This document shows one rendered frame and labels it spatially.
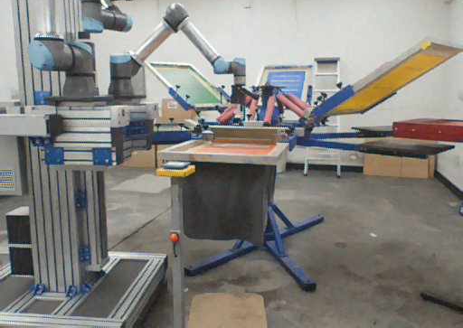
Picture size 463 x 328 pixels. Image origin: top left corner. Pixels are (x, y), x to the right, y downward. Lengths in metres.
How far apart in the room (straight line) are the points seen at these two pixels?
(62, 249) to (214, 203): 0.83
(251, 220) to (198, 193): 0.30
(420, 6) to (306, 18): 1.60
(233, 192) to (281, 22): 4.90
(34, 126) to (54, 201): 0.53
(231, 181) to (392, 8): 5.04
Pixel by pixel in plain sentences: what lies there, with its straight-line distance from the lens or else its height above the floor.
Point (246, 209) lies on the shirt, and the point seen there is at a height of 0.70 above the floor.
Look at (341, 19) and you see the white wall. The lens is 6.58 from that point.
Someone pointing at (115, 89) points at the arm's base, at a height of 1.29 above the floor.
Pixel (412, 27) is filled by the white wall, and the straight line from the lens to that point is 6.63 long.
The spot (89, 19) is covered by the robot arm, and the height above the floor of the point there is 1.54.
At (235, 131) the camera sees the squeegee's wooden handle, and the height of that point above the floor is 1.04.
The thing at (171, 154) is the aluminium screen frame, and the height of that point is 0.98.
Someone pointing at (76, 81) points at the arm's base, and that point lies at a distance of 1.90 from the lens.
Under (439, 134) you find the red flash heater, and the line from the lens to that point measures 2.41.
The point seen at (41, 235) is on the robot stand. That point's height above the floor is 0.54.
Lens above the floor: 1.29
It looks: 9 degrees down
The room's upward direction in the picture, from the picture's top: straight up
